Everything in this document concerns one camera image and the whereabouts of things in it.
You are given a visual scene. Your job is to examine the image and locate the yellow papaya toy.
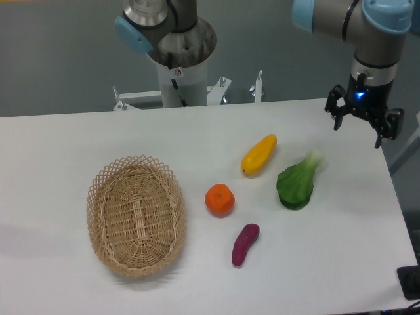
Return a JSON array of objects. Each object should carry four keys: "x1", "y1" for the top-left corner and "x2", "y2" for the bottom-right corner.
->
[{"x1": 241, "y1": 134, "x2": 278, "y2": 175}]

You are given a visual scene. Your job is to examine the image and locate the purple sweet potato toy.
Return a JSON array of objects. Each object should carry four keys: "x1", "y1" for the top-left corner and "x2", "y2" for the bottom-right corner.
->
[{"x1": 231, "y1": 223, "x2": 260, "y2": 267}]

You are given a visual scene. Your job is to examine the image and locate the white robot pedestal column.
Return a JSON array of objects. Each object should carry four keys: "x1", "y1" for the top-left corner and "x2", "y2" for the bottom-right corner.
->
[{"x1": 146, "y1": 16, "x2": 217, "y2": 108}]

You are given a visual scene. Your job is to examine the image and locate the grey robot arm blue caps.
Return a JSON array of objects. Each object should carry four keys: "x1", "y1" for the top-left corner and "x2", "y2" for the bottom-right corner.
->
[{"x1": 115, "y1": 1, "x2": 414, "y2": 146}]

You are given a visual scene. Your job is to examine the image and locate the green bok choy vegetable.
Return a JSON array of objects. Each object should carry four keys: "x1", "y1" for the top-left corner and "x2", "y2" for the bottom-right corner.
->
[{"x1": 276, "y1": 150, "x2": 324, "y2": 211}]

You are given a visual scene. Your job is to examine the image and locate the white metal base frame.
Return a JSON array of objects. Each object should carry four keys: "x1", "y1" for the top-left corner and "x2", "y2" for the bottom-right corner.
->
[{"x1": 113, "y1": 70, "x2": 264, "y2": 111}]

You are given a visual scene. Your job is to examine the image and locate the orange tangerine toy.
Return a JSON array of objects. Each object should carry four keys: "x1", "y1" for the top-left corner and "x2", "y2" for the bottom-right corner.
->
[{"x1": 204, "y1": 183, "x2": 236, "y2": 217}]

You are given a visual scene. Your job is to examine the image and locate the woven wicker basket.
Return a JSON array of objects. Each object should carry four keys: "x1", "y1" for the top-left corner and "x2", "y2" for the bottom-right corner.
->
[{"x1": 86, "y1": 155, "x2": 187, "y2": 278}]

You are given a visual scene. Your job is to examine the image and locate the black device at table edge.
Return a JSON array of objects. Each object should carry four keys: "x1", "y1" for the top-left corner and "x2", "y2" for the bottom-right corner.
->
[{"x1": 397, "y1": 265, "x2": 419, "y2": 301}]

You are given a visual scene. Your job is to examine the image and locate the black cable on pedestal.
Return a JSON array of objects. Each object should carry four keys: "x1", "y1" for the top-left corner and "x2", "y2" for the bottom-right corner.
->
[{"x1": 167, "y1": 52, "x2": 189, "y2": 108}]

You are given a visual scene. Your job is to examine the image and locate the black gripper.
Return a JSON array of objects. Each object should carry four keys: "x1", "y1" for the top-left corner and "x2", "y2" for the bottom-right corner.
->
[{"x1": 324, "y1": 76, "x2": 404, "y2": 148}]

